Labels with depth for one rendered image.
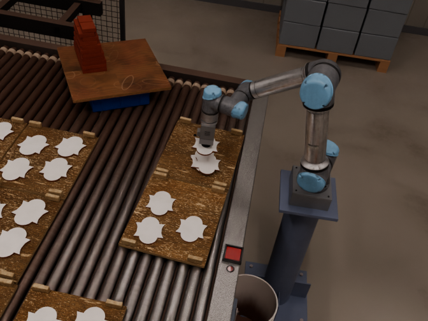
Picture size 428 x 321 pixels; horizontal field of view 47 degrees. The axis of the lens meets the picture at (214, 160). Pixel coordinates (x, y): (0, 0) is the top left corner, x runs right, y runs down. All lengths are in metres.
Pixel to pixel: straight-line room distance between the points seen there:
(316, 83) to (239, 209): 0.69
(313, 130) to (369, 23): 3.11
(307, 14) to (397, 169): 1.69
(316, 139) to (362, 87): 2.98
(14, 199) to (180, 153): 0.76
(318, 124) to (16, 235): 1.23
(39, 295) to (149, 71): 1.34
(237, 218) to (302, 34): 3.08
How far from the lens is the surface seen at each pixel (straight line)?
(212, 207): 2.14
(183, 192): 2.19
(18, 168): 2.33
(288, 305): 3.02
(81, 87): 2.60
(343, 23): 4.94
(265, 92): 2.08
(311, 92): 1.82
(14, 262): 2.01
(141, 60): 2.81
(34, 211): 2.14
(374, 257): 3.43
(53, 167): 2.30
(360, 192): 3.79
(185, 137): 2.45
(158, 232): 2.02
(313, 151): 2.00
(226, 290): 1.92
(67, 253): 2.02
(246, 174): 2.33
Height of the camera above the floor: 2.53
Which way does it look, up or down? 43 degrees down
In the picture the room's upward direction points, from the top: 8 degrees clockwise
